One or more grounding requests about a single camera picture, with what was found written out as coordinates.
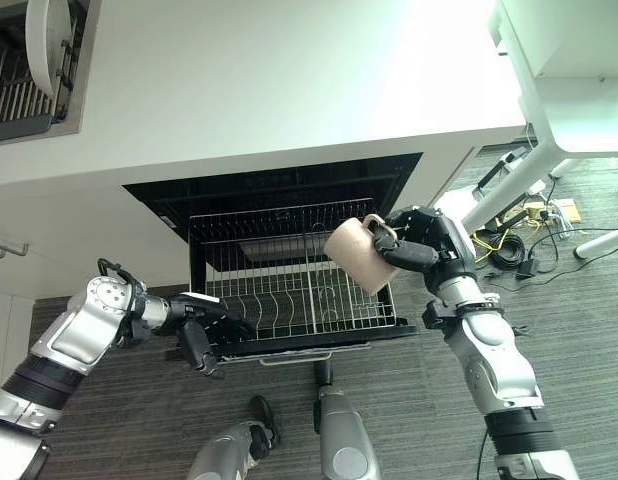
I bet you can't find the black dishwasher cavity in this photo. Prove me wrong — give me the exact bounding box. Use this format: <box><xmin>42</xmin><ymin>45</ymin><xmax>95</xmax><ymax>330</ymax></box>
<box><xmin>122</xmin><ymin>152</ymin><xmax>424</xmax><ymax>247</ymax></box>

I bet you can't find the white desk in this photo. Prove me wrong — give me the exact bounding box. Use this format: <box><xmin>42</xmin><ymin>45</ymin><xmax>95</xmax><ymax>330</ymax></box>
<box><xmin>460</xmin><ymin>0</ymin><xmax>618</xmax><ymax>261</ymax></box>

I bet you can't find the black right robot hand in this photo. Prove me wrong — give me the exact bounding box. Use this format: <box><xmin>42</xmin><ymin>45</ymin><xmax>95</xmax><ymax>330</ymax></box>
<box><xmin>370</xmin><ymin>204</ymin><xmax>479</xmax><ymax>287</ymax></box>

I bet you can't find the silver wire dishwasher rack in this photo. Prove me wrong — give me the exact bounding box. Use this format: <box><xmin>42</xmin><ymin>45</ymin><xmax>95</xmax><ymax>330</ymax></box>
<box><xmin>188</xmin><ymin>197</ymin><xmax>398</xmax><ymax>342</ymax></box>

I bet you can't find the yellow cable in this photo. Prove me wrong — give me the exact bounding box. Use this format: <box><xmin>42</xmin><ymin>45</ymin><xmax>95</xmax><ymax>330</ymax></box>
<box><xmin>474</xmin><ymin>227</ymin><xmax>506</xmax><ymax>263</ymax></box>

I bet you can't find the silver cabinet handle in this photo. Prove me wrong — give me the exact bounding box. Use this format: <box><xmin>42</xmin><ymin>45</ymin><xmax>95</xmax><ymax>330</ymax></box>
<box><xmin>0</xmin><ymin>240</ymin><xmax>31</xmax><ymax>260</ymax></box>

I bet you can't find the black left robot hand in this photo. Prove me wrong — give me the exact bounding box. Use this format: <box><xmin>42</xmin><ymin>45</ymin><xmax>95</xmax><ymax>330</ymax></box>
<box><xmin>164</xmin><ymin>292</ymin><xmax>258</xmax><ymax>380</ymax></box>

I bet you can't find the steel sink basin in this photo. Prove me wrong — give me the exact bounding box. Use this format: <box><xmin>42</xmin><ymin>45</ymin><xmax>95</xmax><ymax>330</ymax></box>
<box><xmin>0</xmin><ymin>0</ymin><xmax>103</xmax><ymax>148</ymax></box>

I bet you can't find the dark left robot foot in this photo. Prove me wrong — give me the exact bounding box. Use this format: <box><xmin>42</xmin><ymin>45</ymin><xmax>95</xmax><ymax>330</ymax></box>
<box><xmin>248</xmin><ymin>394</ymin><xmax>283</xmax><ymax>459</ymax></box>

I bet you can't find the black power adapter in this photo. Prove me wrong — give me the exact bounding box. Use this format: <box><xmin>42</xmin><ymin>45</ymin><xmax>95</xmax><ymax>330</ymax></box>
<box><xmin>515</xmin><ymin>256</ymin><xmax>540</xmax><ymax>280</ymax></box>

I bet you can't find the black sink dish rack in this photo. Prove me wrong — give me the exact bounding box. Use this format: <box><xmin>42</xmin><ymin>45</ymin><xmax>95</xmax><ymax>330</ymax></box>
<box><xmin>0</xmin><ymin>0</ymin><xmax>86</xmax><ymax>144</ymax></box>

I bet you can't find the silver left robot leg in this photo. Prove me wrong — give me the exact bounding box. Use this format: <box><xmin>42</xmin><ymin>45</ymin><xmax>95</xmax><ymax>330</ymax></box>
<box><xmin>187</xmin><ymin>419</ymin><xmax>271</xmax><ymax>480</ymax></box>

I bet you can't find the silver right robot leg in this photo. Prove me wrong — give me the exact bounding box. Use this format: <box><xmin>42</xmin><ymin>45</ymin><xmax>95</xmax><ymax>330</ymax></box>
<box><xmin>312</xmin><ymin>383</ymin><xmax>383</xmax><ymax>480</ymax></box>

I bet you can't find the silver dishwasher handle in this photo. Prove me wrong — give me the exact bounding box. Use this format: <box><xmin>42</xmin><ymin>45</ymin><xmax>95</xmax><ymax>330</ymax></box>
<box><xmin>258</xmin><ymin>349</ymin><xmax>333</xmax><ymax>368</ymax></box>

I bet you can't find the pink ceramic mug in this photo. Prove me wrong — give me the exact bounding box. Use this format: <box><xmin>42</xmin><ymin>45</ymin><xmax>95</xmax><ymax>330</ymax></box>
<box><xmin>323</xmin><ymin>213</ymin><xmax>401</xmax><ymax>294</ymax></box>

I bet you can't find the white power strip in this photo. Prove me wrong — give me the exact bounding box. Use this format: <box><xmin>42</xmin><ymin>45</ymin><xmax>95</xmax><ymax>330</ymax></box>
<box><xmin>537</xmin><ymin>203</ymin><xmax>574</xmax><ymax>237</ymax></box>

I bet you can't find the coiled black cable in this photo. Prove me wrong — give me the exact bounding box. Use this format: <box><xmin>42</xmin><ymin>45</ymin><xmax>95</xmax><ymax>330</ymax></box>
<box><xmin>490</xmin><ymin>233</ymin><xmax>529</xmax><ymax>272</ymax></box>

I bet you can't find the white plate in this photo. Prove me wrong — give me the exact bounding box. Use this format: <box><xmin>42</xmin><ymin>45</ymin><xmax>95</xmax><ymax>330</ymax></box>
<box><xmin>25</xmin><ymin>0</ymin><xmax>73</xmax><ymax>97</ymax></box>

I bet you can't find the silver robot leg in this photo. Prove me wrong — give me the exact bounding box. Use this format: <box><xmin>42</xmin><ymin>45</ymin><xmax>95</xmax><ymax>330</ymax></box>
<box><xmin>187</xmin><ymin>419</ymin><xmax>271</xmax><ymax>480</ymax></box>
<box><xmin>312</xmin><ymin>383</ymin><xmax>383</xmax><ymax>480</ymax></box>

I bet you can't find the brown cardboard piece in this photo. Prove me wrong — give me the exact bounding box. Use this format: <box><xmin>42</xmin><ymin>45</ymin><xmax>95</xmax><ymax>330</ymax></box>
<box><xmin>552</xmin><ymin>197</ymin><xmax>584</xmax><ymax>225</ymax></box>

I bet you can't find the white kitchen counter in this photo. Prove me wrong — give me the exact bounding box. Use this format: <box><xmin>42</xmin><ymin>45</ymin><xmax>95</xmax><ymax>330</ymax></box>
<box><xmin>0</xmin><ymin>0</ymin><xmax>533</xmax><ymax>480</ymax></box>

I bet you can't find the black dishwasher drawer tray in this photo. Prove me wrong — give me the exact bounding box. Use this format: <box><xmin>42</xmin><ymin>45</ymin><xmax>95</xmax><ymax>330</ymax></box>
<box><xmin>164</xmin><ymin>279</ymin><xmax>421</xmax><ymax>362</ymax></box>

